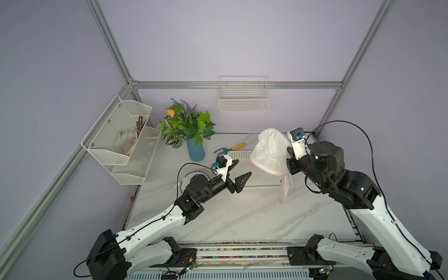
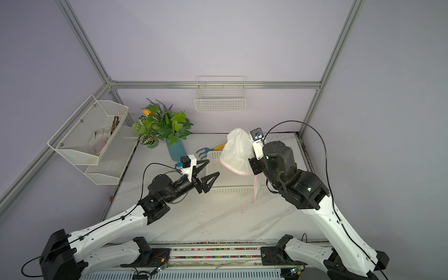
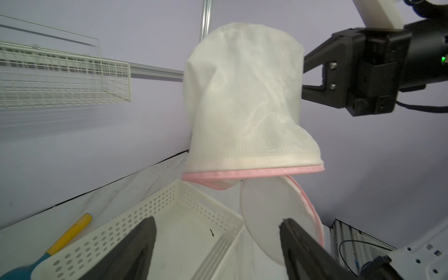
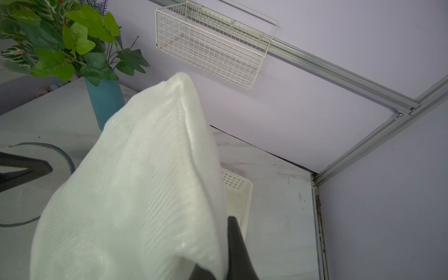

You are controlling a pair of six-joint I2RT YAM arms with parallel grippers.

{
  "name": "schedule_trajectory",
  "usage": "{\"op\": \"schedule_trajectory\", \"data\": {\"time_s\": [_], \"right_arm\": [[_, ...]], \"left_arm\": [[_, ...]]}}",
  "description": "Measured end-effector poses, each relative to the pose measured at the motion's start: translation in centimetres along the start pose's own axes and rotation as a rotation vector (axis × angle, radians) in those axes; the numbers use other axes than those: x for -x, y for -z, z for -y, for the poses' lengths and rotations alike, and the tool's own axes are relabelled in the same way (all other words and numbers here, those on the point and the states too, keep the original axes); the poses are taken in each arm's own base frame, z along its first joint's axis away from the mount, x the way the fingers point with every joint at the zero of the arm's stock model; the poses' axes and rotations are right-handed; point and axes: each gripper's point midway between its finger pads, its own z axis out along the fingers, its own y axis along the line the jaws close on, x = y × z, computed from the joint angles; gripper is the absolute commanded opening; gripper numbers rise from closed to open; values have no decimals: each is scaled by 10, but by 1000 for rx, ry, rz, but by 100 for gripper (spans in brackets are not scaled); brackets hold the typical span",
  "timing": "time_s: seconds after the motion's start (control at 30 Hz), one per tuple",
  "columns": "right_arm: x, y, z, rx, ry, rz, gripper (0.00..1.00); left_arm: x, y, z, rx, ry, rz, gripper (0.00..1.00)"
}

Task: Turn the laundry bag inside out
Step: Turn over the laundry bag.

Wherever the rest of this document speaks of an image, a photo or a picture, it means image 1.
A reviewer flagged pink trimmed laundry bag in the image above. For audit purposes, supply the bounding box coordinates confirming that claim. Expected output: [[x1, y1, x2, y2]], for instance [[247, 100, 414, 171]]
[[249, 128, 294, 203]]

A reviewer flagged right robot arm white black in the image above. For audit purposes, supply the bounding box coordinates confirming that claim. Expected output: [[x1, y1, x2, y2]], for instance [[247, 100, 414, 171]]
[[287, 140, 442, 280]]

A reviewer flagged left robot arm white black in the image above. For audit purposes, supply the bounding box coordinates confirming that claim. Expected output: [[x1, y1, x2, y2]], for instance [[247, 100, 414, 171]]
[[83, 156, 252, 280]]

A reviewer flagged blue yellow garden fork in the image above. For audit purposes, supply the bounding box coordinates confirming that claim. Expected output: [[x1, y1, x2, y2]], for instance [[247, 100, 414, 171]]
[[214, 142, 246, 156]]

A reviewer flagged white plastic basket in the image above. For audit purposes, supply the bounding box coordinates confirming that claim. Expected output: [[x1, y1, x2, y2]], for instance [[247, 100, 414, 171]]
[[227, 150, 282, 194]]

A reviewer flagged teal vase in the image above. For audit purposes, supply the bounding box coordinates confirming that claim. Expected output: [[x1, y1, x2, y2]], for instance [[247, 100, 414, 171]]
[[187, 138, 205, 162]]

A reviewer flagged artificial green plant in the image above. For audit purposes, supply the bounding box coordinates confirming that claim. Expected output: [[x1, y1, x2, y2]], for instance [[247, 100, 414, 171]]
[[156, 98, 215, 149]]

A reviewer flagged clear glove in shelf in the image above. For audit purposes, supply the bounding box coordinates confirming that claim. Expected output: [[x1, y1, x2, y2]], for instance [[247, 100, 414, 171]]
[[114, 127, 138, 156]]

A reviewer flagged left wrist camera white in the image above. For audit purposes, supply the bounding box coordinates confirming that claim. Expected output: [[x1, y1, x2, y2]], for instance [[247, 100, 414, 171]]
[[212, 155, 233, 182]]

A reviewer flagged white wire wall basket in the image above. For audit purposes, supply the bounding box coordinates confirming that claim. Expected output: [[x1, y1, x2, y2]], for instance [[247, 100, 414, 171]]
[[218, 76, 271, 113]]

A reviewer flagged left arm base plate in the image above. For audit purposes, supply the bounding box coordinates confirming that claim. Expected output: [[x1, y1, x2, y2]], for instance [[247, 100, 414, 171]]
[[167, 248, 197, 268]]

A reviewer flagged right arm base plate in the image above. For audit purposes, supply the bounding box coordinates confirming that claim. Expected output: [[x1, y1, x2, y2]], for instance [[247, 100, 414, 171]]
[[287, 247, 336, 266]]

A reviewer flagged white mesh wall shelf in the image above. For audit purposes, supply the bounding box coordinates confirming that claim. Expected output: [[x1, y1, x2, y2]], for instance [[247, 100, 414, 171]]
[[80, 95, 161, 186]]

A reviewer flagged aluminium frame rail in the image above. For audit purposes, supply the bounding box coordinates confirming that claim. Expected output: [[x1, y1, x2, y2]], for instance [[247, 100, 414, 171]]
[[133, 81, 343, 89]]

